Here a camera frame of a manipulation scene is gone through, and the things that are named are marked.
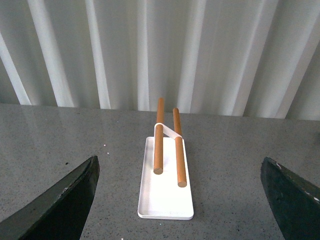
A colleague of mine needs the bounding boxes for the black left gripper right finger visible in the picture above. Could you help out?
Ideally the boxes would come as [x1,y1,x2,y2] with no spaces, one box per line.
[260,157,320,240]

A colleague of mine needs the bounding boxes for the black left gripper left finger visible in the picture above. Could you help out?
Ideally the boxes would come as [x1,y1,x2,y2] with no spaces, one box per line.
[0,156,100,240]

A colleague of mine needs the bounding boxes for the white rack with wooden bars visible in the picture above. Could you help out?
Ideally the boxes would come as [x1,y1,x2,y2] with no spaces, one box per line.
[137,97,194,221]

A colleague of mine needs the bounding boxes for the white pleated curtain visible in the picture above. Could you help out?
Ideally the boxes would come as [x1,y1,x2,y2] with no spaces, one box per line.
[0,0,320,120]

